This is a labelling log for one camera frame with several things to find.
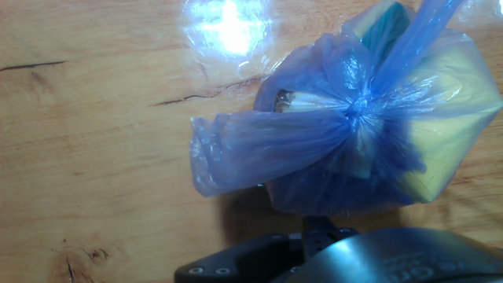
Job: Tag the white object with brown end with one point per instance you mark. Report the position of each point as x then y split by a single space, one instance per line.
310 103

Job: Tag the blue translucent plastic bag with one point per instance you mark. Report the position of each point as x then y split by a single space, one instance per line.
298 145

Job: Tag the yellow foam block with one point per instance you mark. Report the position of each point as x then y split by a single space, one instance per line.
444 145

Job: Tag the teal and yellow sponge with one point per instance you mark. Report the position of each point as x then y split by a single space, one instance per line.
383 31

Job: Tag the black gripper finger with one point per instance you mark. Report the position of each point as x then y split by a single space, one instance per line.
259 257

